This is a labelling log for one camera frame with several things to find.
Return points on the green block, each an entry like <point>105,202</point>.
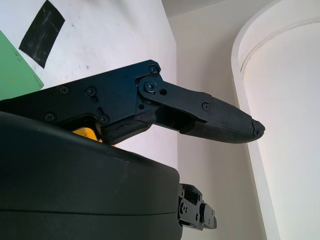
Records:
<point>15,70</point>

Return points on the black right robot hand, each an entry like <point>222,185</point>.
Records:
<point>75,180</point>

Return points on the yellow block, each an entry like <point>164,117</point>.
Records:
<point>86,133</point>

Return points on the black tape strip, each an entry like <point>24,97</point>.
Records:
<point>41,35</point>

